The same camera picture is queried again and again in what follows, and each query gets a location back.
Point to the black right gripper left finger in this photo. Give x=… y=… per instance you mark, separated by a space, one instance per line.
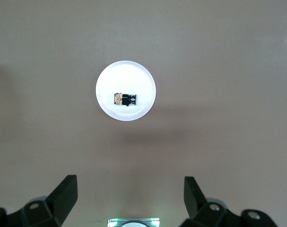
x=60 y=198

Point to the pale pink round plate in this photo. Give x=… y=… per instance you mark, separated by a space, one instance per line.
x=124 y=75

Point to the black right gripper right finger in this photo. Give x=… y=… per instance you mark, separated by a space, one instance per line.
x=195 y=201

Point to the orange and black switch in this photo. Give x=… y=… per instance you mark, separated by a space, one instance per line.
x=124 y=99

